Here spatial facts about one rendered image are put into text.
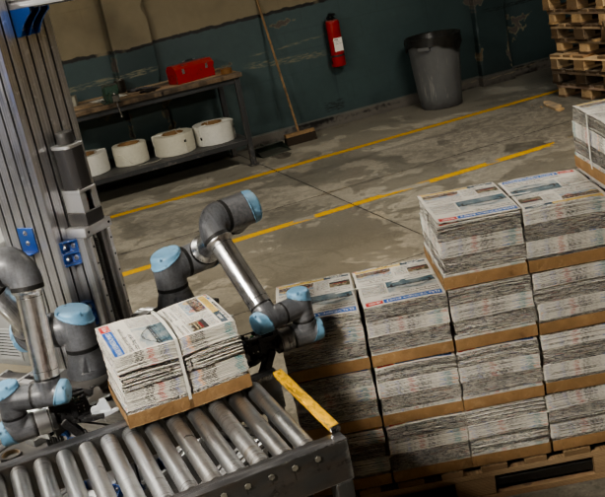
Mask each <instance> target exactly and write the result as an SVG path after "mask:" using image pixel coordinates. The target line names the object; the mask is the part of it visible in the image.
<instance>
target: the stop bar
mask: <svg viewBox="0 0 605 497"><path fill-rule="evenodd" d="M273 375H274V377H275V378H276V379H277V380H278V381H279V382H280V383H281V384H282V385H283V386H284V387H285V388H286V389H287V390H288V391H289V392H290V393H291V394H292V395H293V396H294V397H295V398H296V399H297V400H298V401H299V402H300V403H301V404H302V405H303V406H304V407H305V408H306V409H307V410H308V411H309V412H310V413H311V414H312V415H313V416H314V417H315V418H316V419H317V420H318V421H319V422H320V423H321V424H322V425H323V426H324V427H325V428H326V429H327V430H328V431H329V432H330V433H331V434H333V433H335V432H338V431H340V430H341V426H340V424H339V423H338V422H337V421H336V420H335V419H334V418H333V417H332V416H331V415H329V414H328V413H327V412H326V411H325V410H324V409H323V408H322V407H321V406H320V405H319V404H318V403H317V402H316V401H315V400H314V399H313V398H312V397H311V396H309V395H308V394H307V393H306V392H305V391H304V390H303V389H302V388H301V387H300V386H299V385H298V384H297V383H296V382H295V381H294V380H293V379H291V377H289V376H288V375H287V374H286V373H285V372H284V371H283V370H282V369H279V370H277V371H274V372H273Z"/></svg>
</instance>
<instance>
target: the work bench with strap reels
mask: <svg viewBox="0 0 605 497"><path fill-rule="evenodd" d="M192 59H194V60H192ZM189 60H191V61H189ZM184 61H187V62H184ZM184 61H182V63H179V64H176V65H172V66H169V67H167V70H166V73H167V75H168V80H167V81H163V82H160V83H156V84H152V85H147V86H143V87H151V86H153V88H154V87H160V88H158V89H156V90H155V91H151V92H149V93H142V94H139V92H141V91H139V92H129V93H127V92H125V93H122V94H118V95H119V98H120V102H118V104H119V107H120V110H121V111H125V110H129V109H132V108H136V107H143V106H147V105H151V104H155V103H159V102H163V101H167V100H171V99H175V98H179V97H183V96H187V95H191V94H195V93H199V92H203V91H207V90H211V89H215V88H217V89H218V94H219V99H220V103H221V108H222V112H223V117H220V118H213V119H209V120H205V121H204V120H202V121H201V122H198V123H196V124H194V125H193V126H192V128H187V127H186V128H180V127H179V128H177V129H172V130H168V131H164V132H161V133H158V134H156V135H154V136H152V137H151V138H152V142H153V146H154V151H153V152H148V148H147V144H146V140H145V139H134V140H128V141H124V142H121V143H118V144H115V145H113V146H112V147H111V150H112V155H113V158H114V162H111V163H110V162H109V160H108V155H107V152H106V150H105V148H101V149H92V150H87V151H86V155H87V159H88V162H89V166H90V170H91V174H92V177H93V181H94V184H95V185H96V186H97V185H100V184H104V183H108V182H111V181H115V180H119V179H123V178H129V177H133V176H136V175H139V174H143V173H146V172H150V171H154V170H157V169H161V168H165V167H168V166H172V165H176V164H179V163H183V162H187V161H191V160H194V159H198V158H202V157H205V156H209V155H213V154H216V153H220V152H224V151H227V150H231V153H232V155H231V156H230V157H231V158H234V157H237V156H240V155H239V154H238V153H237V151H236V148H237V147H241V146H245V145H247V150H248V154H249V159H250V165H249V166H251V167H253V166H257V165H260V164H259V163H257V161H256V157H255V152H254V147H253V142H252V137H251V133H250V128H249V123H248V118H247V113H246V109H245V104H244V99H243V94H242V89H241V85H240V80H239V77H241V76H242V75H241V72H238V71H234V70H233V73H230V74H226V75H221V71H220V69H222V68H216V69H214V62H213V60H212V59H211V57H202V58H198V59H195V58H191V59H187V60H184ZM231 84H235V93H236V97H237V102H238V107H239V112H240V116H241V121H242V126H243V131H244V135H245V136H243V135H240V134H237V133H235V127H234V122H233V119H232V118H230V116H229V112H228V107H227V102H226V98H225V93H224V88H223V87H224V86H227V85H231ZM101 101H104V99H103V97H98V98H94V99H90V100H85V101H81V102H78V105H77V106H74V111H75V114H76V117H77V121H78V122H81V121H85V120H89V119H93V118H97V117H101V116H105V115H109V114H113V113H117V112H119V109H118V107H117V104H116V103H113V104H109V105H103V104H101Z"/></svg>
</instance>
